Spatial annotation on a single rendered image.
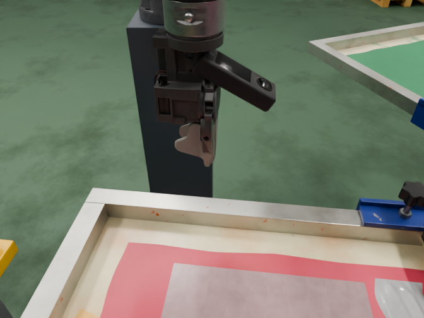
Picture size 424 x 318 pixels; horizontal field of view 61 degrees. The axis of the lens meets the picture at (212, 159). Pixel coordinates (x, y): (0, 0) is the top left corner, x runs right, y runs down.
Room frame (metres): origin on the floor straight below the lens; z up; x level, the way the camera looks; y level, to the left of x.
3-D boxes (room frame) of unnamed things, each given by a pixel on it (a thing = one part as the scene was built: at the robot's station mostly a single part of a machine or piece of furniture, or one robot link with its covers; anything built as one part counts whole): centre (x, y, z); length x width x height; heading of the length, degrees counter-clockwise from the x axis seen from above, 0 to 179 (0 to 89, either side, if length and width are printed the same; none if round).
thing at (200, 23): (0.44, 0.02, 1.32); 0.08 x 0.08 x 0.05
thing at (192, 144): (0.43, 0.03, 1.13); 0.06 x 0.03 x 0.09; 83
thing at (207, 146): (0.42, 0.01, 1.18); 0.05 x 0.02 x 0.09; 173
